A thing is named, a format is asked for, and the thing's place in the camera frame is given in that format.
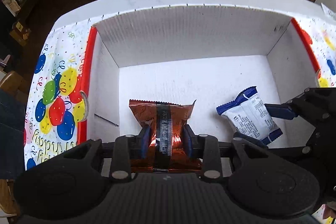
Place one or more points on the wooden chair left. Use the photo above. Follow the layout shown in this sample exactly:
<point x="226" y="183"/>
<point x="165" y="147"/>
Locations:
<point x="12" y="84"/>

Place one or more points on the blue white snack packet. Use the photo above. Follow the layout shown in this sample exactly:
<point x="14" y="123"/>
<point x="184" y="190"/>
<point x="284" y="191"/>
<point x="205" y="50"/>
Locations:
<point x="249" y="116"/>

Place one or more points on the balloon birthday tablecloth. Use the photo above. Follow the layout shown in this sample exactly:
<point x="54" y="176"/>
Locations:
<point x="56" y="111"/>

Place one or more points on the red cardboard box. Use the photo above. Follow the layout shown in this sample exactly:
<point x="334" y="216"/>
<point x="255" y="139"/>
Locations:
<point x="197" y="55"/>

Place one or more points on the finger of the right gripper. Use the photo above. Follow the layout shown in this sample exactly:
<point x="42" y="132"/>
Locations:
<point x="250" y="139"/>
<point x="282" y="111"/>

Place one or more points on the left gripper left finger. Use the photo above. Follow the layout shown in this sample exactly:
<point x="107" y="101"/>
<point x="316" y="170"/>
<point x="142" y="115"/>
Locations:
<point x="129" y="147"/>

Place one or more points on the brown foil snack packet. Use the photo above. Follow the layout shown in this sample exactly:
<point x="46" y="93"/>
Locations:
<point x="164" y="148"/>

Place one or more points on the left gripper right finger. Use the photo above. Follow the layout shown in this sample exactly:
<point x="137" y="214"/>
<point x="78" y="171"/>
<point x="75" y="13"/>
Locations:
<point x="205" y="147"/>

